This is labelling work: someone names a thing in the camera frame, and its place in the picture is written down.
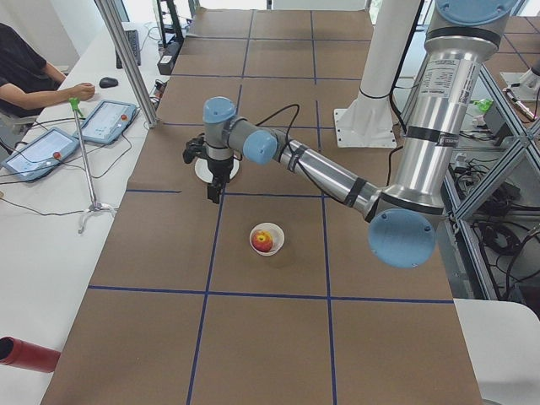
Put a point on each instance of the white plate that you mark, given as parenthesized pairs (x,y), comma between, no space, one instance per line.
(204,174)

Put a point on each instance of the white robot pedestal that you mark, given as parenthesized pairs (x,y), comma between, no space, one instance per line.
(367,122)

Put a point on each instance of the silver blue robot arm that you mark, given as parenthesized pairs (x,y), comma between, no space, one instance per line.
(403,216)

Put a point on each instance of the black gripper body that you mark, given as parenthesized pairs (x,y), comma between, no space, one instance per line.
(218,170)

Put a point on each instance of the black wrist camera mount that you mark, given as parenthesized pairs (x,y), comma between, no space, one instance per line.
(195,148)

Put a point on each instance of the person in black shirt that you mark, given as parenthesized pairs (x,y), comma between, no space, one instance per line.
(29,83)

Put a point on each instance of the aluminium frame post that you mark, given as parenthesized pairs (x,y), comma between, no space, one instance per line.
(114,25)

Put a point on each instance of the blue teach pendant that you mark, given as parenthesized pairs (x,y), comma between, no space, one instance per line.
(107,121)
(39,157)

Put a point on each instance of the red cylinder bottle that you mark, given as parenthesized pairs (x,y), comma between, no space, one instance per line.
(24,355)

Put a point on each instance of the person's hand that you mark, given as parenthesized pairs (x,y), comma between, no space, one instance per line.
(83,91)

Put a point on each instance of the black power box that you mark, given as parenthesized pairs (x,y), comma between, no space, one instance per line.
(168,60)

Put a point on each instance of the black computer mouse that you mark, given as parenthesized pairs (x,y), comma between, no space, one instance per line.
(108,82)

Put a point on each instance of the white bowl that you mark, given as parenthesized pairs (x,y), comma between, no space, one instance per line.
(277,234)

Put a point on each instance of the red yellow apple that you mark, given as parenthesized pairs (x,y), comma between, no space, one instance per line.
(262,240)

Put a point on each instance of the green handled reacher grabber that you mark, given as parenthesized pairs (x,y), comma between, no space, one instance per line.
(95,205)

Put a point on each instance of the black keyboard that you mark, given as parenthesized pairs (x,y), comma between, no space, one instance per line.
(133,43)

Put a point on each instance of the far blue teach pendant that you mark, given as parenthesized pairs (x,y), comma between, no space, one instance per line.
(107,121)

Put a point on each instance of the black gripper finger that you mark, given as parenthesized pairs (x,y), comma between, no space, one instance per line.
(211,191)
(218,189)

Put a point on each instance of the near blue teach pendant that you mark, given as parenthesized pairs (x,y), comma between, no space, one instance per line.
(39,157)

